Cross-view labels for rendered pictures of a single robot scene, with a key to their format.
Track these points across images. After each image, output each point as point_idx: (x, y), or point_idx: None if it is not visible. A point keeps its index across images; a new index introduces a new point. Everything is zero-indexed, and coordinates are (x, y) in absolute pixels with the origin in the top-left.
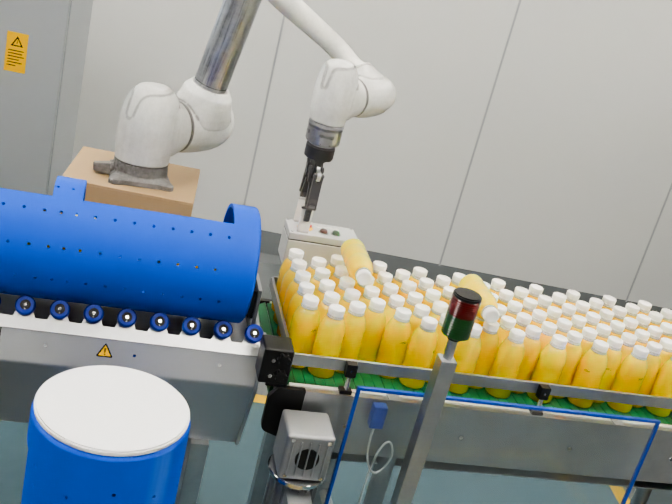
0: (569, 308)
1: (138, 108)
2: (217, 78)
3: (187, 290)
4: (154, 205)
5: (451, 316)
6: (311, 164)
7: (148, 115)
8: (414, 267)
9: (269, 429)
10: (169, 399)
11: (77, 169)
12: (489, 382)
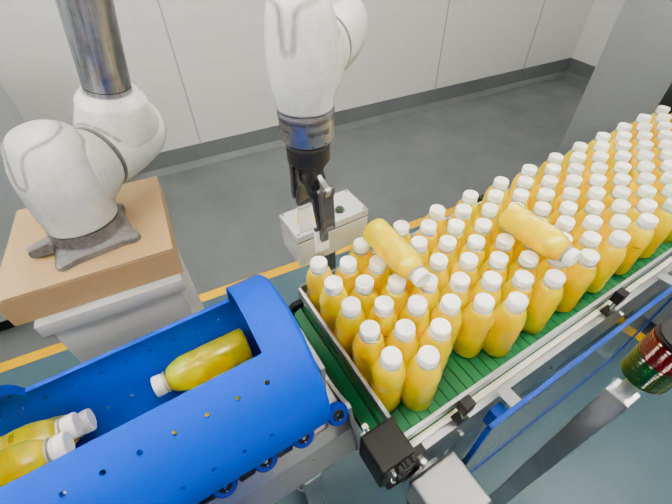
0: (578, 181)
1: (26, 174)
2: (109, 78)
3: (245, 471)
4: (130, 270)
5: (664, 376)
6: (303, 171)
7: (46, 177)
8: (430, 209)
9: (395, 484)
10: None
11: (13, 266)
12: (578, 318)
